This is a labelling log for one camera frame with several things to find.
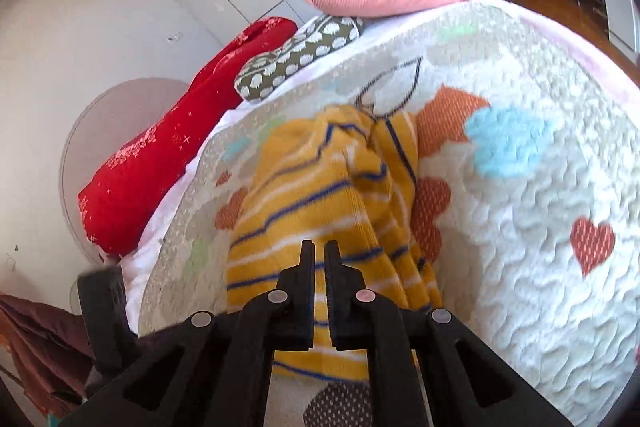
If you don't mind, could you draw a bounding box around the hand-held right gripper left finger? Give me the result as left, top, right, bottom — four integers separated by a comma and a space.
60, 240, 317, 427

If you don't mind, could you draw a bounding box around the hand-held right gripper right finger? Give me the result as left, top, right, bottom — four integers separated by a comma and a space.
324, 240, 576, 427

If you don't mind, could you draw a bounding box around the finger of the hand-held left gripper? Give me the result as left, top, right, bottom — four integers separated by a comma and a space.
76, 264, 140, 380

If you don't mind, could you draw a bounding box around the yellow striped knit sweater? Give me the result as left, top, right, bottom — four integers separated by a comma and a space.
225, 104, 443, 383

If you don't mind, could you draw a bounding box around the brown cloth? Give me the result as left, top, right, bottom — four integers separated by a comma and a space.
0, 292, 101, 418

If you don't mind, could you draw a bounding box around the red patterned quilt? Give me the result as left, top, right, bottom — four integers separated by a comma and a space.
77, 18, 299, 258

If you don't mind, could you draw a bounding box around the grey quilted patterned mat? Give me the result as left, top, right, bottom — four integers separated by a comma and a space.
137, 0, 640, 427

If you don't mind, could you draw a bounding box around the pale round headboard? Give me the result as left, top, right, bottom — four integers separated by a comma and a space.
60, 78, 193, 268

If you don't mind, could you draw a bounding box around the green hedgehog print pillow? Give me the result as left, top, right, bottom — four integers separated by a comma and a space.
234, 13, 365, 104

